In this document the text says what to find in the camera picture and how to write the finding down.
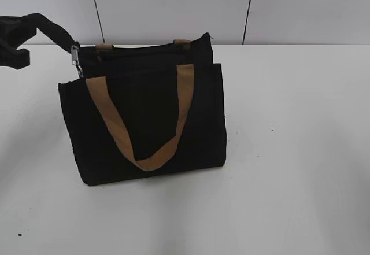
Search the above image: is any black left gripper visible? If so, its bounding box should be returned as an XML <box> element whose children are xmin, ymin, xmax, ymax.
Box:
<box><xmin>1</xmin><ymin>13</ymin><xmax>79</xmax><ymax>70</ymax></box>

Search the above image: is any silver metal zipper pull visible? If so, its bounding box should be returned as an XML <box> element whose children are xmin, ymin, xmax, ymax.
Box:
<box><xmin>71</xmin><ymin>45</ymin><xmax>84</xmax><ymax>78</ymax></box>

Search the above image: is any black canvas tote bag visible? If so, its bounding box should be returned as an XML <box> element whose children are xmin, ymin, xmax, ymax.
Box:
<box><xmin>58</xmin><ymin>33</ymin><xmax>227</xmax><ymax>186</ymax></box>

